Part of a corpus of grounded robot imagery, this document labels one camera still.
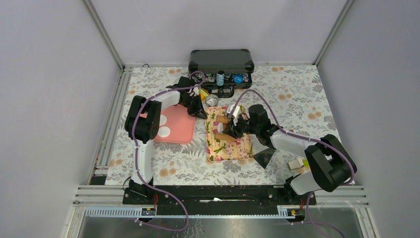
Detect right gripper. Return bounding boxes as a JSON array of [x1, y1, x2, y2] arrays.
[[223, 114, 260, 139]]

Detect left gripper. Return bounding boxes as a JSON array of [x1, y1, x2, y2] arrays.
[[180, 94, 207, 119]]

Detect white dough ball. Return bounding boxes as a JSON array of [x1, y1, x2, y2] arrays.
[[217, 123, 227, 133]]

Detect wooden double-ended rolling pin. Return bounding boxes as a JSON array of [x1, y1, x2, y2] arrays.
[[214, 116, 237, 141]]

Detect floral yellow tray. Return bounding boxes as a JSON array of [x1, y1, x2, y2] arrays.
[[205, 107, 254, 162]]

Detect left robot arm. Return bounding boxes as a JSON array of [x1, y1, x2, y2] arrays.
[[124, 72, 208, 204]]

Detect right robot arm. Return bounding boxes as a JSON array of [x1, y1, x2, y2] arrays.
[[222, 104, 357, 204]]

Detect white dough wrapper upper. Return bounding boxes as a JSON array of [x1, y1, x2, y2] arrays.
[[159, 115, 167, 126]]

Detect white dough wrapper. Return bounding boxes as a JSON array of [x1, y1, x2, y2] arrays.
[[158, 126, 171, 138], [159, 115, 167, 126]]

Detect white dough wrapper lower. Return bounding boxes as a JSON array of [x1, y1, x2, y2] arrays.
[[158, 126, 171, 138]]

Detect orange green sticky notes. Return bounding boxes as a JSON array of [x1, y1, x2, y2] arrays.
[[199, 88, 209, 101]]

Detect pink plastic tray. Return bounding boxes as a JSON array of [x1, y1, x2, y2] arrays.
[[154, 105, 196, 144]]

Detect blue white chip stack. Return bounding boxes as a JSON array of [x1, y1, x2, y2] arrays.
[[216, 70, 225, 87]]

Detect black poker chip case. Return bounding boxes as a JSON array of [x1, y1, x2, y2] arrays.
[[188, 49, 255, 98]]

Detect blue small blind button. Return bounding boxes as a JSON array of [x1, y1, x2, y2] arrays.
[[233, 74, 243, 83]]

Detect white green eraser block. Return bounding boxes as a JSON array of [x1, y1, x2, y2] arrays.
[[287, 157, 309, 170]]

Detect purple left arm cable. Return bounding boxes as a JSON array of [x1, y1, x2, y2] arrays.
[[131, 70, 207, 233]]

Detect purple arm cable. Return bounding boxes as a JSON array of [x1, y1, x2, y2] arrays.
[[228, 88, 357, 238], [131, 70, 207, 233]]

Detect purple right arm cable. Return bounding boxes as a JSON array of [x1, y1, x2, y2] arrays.
[[228, 88, 357, 238]]

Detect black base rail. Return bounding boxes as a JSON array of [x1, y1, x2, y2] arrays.
[[122, 185, 316, 216]]

